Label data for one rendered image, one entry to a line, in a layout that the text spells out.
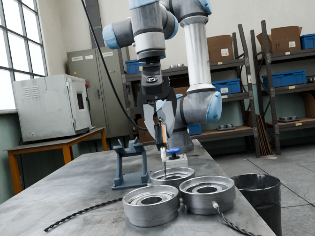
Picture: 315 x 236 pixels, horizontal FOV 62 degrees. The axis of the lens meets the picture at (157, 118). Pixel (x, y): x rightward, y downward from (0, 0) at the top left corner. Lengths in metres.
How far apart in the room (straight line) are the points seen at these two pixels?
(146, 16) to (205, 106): 0.46
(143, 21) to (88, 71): 3.89
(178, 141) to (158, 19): 0.54
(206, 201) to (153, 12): 0.43
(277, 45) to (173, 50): 1.62
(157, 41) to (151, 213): 0.39
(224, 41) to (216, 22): 0.70
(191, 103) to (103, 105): 3.48
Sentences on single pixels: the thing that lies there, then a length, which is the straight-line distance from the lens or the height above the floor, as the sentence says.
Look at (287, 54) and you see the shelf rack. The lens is 4.38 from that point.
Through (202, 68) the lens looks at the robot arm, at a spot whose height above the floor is 1.12.
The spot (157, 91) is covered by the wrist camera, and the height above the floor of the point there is 1.03.
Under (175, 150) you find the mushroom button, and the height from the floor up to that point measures 0.87.
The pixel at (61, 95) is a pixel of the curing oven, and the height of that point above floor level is 1.22.
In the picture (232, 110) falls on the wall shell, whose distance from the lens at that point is 4.68.
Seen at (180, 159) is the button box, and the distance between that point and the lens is 0.74.
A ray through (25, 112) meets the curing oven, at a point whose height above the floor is 1.10.
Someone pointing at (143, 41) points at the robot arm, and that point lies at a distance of 0.65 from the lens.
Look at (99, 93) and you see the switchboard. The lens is 4.45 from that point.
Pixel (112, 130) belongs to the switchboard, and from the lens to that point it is 4.42.
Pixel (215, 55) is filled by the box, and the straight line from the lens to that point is 4.16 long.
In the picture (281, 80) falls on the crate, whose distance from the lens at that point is 4.42.
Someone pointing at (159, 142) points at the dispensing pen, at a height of 0.92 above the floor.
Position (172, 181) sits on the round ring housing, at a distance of 0.58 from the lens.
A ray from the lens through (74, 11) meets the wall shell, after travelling 5.06.
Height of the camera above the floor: 1.01
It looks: 3 degrees down
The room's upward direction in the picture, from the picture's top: 8 degrees counter-clockwise
